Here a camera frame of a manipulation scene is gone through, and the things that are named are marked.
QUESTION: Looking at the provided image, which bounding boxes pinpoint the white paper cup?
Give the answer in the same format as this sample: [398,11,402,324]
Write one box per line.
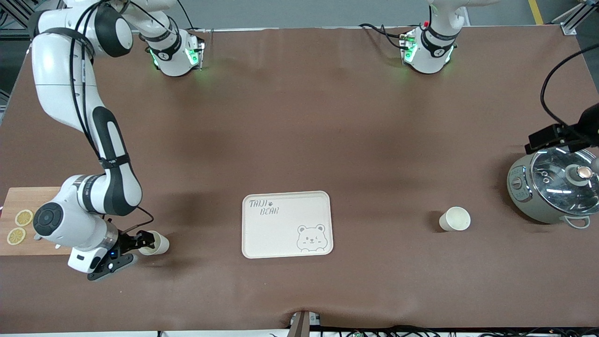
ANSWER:
[139,231,170,256]
[438,206,471,232]

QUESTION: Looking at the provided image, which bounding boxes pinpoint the glass cooker lid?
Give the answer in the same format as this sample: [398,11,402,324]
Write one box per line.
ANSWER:
[530,147,599,210]

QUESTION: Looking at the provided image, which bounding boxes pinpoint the grey-green electric cooker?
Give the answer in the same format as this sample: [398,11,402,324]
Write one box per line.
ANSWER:
[507,147,599,230]

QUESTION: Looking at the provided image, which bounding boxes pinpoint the bamboo cutting board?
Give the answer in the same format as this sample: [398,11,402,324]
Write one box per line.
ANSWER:
[0,187,64,256]

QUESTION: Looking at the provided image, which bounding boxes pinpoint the cream bear print tray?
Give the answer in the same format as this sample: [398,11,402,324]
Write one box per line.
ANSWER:
[241,190,334,259]

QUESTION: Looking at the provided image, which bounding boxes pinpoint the black right camera mount bracket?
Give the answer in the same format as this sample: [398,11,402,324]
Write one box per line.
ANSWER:
[88,253,138,282]

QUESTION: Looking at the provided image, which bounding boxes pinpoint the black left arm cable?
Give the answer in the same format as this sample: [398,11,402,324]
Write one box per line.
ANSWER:
[541,44,599,137]

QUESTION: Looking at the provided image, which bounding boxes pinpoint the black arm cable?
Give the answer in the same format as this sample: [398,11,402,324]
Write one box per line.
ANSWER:
[69,0,155,234]
[541,44,599,137]

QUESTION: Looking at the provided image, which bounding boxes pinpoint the aluminium frame profile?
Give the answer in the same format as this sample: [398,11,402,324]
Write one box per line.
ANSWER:
[0,0,36,39]
[552,0,599,36]

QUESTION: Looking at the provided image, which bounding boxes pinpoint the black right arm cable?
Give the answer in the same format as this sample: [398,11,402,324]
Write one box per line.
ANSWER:
[69,0,155,234]

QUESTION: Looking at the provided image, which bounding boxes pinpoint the grey metal camera post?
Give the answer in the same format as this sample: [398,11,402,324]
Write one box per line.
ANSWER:
[288,310,323,337]

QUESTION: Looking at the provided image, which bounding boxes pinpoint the black left base cable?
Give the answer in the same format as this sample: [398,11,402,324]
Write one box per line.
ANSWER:
[358,22,415,50]

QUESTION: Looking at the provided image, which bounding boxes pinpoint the black base cable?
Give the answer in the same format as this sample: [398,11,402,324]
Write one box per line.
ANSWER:
[358,22,415,50]
[175,0,206,33]

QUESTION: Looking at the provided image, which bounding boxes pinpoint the black right base cable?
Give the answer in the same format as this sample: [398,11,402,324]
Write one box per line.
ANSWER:
[175,0,206,33]

